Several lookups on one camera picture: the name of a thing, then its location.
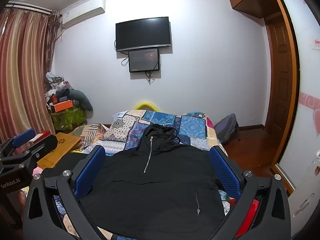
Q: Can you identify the black zip hoodie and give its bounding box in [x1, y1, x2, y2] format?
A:
[80, 124, 227, 238]

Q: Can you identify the white wardrobe sliding door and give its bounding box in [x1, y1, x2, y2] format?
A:
[274, 0, 320, 229]

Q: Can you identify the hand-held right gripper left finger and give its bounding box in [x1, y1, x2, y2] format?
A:
[22, 145, 106, 240]

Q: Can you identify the striped pale cloth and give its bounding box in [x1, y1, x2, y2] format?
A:
[71, 123, 111, 148]

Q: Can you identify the small wooden folding table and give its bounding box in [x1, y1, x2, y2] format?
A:
[36, 132, 83, 171]

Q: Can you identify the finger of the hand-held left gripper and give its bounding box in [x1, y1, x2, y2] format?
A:
[15, 134, 58, 164]
[0, 128, 36, 155]

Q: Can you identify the wall-mounted black television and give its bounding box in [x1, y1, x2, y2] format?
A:
[115, 17, 172, 52]

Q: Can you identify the grey backpack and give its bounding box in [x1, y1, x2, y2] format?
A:
[214, 113, 241, 146]

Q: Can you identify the patchwork printed blanket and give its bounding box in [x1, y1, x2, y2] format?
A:
[54, 109, 237, 240]

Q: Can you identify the striped pink curtain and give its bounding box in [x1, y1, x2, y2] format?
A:
[0, 4, 62, 144]

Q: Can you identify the white air conditioner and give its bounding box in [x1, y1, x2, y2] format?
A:
[60, 0, 106, 30]

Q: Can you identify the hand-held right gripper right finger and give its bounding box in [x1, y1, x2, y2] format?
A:
[209, 145, 292, 240]

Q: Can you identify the yellow foam ring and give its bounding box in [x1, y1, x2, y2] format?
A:
[135, 101, 161, 112]

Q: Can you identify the brown wooden door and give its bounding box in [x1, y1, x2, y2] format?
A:
[264, 12, 295, 154]

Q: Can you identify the orange box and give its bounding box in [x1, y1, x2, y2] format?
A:
[53, 99, 74, 113]

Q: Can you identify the small black wall monitor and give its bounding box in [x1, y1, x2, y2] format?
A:
[128, 48, 160, 73]

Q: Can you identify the red cloth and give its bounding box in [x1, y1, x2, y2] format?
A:
[235, 199, 260, 238]

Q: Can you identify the pile of clutter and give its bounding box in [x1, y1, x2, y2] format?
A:
[44, 72, 73, 105]

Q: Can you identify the dark green cushion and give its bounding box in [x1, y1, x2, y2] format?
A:
[67, 89, 94, 111]

